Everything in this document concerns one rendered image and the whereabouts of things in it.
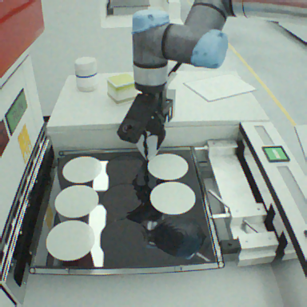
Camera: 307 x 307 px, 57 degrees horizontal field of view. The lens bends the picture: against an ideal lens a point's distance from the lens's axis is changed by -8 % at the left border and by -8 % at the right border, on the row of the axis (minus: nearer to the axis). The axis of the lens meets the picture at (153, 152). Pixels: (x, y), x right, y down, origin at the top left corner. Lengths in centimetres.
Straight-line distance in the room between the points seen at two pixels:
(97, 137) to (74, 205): 23
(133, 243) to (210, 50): 39
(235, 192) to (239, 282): 22
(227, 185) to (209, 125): 18
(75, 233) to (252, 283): 38
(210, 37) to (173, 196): 35
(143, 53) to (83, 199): 34
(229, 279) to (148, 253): 19
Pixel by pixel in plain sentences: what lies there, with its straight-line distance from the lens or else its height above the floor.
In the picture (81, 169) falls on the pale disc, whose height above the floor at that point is 90.
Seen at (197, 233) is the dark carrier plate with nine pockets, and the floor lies 90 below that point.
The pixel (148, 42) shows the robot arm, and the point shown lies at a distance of 60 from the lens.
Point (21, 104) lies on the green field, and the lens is 68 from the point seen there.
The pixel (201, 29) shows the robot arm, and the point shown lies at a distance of 58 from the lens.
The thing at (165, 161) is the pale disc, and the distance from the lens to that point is 77.
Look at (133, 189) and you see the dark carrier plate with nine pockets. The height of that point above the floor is 90.
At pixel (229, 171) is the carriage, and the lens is 80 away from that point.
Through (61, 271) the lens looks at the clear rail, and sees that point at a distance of 58.
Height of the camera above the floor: 139
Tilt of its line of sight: 38 degrees down
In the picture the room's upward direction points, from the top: straight up
